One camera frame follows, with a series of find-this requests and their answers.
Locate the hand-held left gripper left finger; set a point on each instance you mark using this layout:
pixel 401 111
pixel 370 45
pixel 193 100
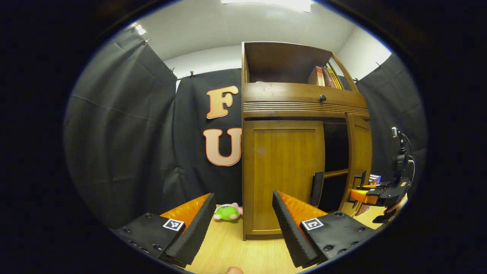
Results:
pixel 198 232

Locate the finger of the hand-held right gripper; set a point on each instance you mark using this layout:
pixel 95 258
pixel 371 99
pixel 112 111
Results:
pixel 376 185
pixel 363 196

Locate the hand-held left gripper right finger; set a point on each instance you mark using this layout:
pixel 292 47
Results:
pixel 289 232

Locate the wooden shoe cabinet door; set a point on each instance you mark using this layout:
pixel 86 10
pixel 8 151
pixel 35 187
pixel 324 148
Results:
pixel 360 148
pixel 281 171

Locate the wooden double-door shoe cabinet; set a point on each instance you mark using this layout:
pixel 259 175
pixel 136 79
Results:
pixel 281 64

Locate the book with white pages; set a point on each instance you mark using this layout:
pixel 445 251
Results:
pixel 375 179

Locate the green and pink plush toy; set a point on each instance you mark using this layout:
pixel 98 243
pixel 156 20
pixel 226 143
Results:
pixel 227 212

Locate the black round drawer knob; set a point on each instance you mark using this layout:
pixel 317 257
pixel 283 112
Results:
pixel 322 98

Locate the dark red book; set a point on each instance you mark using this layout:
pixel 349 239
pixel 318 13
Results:
pixel 328 78

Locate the black backdrop cloth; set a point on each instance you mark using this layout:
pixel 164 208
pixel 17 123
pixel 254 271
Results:
pixel 125 133

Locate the brown book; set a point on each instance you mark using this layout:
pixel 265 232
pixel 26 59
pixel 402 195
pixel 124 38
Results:
pixel 316 76

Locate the large ceiling light panel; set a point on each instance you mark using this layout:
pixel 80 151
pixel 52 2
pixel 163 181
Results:
pixel 274 3

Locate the small ceiling light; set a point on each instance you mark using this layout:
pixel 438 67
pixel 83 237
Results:
pixel 140 29

